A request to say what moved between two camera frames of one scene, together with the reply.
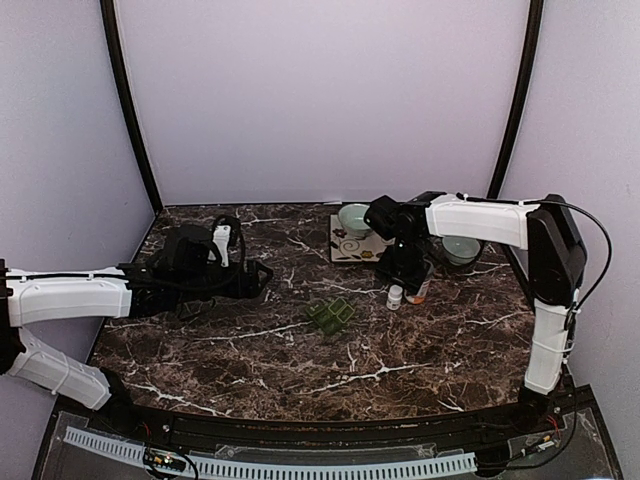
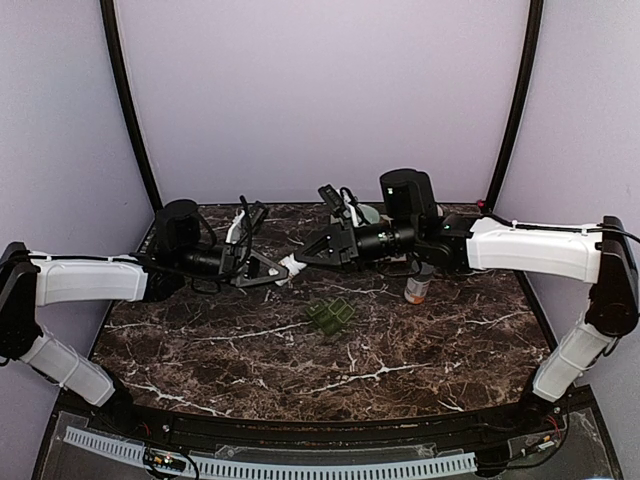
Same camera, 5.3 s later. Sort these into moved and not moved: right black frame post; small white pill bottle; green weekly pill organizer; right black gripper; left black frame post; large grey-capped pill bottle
Moved: small white pill bottle; right black gripper
Not moved: large grey-capped pill bottle; right black frame post; left black frame post; green weekly pill organizer
